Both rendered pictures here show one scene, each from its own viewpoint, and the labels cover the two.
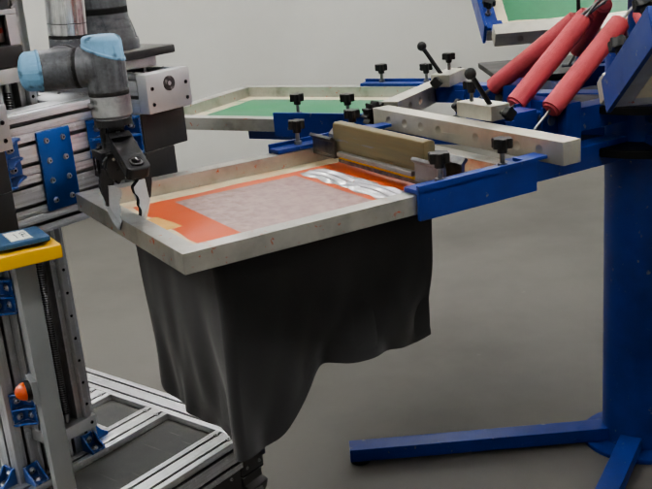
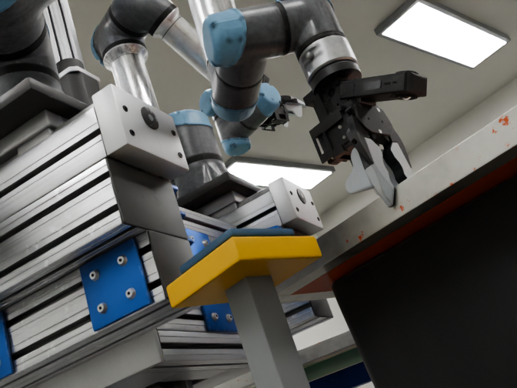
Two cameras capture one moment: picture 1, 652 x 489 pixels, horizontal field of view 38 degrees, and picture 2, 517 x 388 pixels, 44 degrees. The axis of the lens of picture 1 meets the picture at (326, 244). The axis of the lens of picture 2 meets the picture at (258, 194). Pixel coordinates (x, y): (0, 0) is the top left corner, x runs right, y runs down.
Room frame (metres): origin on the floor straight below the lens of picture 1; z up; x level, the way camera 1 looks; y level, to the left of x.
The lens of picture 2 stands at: (1.11, 0.77, 0.73)
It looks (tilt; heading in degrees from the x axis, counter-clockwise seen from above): 22 degrees up; 342
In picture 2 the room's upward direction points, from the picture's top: 20 degrees counter-clockwise
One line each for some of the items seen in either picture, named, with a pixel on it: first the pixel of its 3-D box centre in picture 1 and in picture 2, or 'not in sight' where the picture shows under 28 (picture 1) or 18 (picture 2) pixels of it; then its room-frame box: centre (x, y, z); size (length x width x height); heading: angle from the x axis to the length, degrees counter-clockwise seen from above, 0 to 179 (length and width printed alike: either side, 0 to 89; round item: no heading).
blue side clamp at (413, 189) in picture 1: (472, 186); not in sight; (1.85, -0.30, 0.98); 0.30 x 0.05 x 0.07; 120
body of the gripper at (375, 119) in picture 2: (115, 148); (346, 115); (1.81, 0.38, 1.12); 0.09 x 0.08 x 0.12; 30
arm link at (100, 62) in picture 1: (103, 65); (308, 23); (1.81, 0.38, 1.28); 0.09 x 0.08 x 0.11; 88
